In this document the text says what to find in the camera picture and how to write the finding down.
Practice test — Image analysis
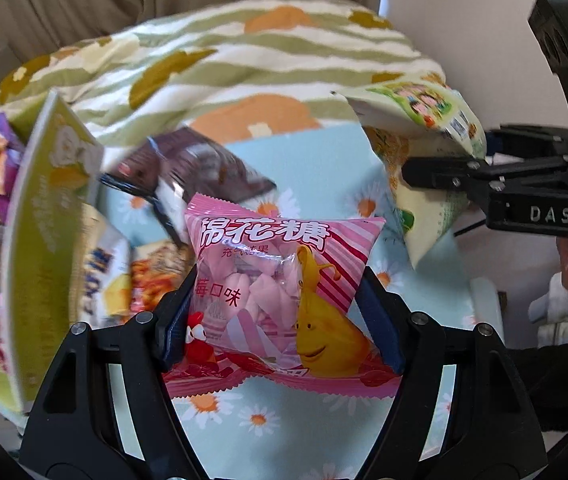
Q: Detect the green white snack bag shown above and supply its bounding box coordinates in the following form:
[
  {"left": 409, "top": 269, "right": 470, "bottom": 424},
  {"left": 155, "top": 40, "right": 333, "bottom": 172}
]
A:
[{"left": 330, "top": 72, "right": 488, "bottom": 269}]

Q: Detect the pink marshmallow bag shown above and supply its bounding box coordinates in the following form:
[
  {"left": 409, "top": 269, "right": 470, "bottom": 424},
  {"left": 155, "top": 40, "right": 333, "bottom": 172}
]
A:
[{"left": 164, "top": 194, "right": 400, "bottom": 399}]

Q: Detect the pork floss cake bag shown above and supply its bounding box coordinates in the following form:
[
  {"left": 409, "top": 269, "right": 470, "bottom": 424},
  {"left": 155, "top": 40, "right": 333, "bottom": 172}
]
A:
[{"left": 69, "top": 204, "right": 132, "bottom": 328}]

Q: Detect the floral green striped duvet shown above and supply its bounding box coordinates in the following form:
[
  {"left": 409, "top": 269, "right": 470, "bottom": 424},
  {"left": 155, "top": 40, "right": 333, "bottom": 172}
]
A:
[{"left": 0, "top": 0, "right": 446, "bottom": 148}]

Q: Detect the green cardboard box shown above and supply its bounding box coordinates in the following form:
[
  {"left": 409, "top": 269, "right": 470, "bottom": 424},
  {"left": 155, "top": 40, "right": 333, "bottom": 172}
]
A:
[{"left": 0, "top": 90, "right": 104, "bottom": 413}]

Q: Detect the dark brown chocolate snack bag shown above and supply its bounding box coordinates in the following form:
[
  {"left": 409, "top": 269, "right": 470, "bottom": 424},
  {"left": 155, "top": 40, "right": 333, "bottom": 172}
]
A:
[{"left": 101, "top": 127, "right": 276, "bottom": 247}]

